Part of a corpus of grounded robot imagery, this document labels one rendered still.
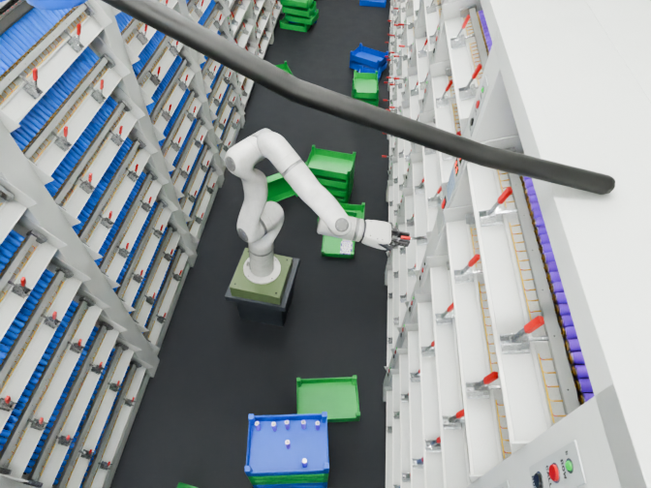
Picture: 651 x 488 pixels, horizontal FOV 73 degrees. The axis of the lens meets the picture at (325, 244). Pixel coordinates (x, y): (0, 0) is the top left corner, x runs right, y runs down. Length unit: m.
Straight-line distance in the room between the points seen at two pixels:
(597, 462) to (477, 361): 0.48
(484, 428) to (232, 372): 1.69
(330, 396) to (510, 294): 1.62
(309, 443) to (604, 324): 1.46
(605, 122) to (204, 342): 2.15
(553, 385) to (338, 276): 2.05
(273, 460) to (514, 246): 1.29
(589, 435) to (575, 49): 0.67
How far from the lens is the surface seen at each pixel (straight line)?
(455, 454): 1.10
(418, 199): 1.78
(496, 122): 0.99
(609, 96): 0.85
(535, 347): 0.77
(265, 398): 2.33
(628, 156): 0.73
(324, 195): 1.49
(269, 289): 2.20
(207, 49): 0.50
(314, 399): 2.31
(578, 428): 0.55
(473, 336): 0.98
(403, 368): 1.80
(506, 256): 0.86
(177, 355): 2.51
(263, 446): 1.85
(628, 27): 1.10
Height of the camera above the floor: 2.19
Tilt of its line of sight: 51 degrees down
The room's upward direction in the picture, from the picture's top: 2 degrees clockwise
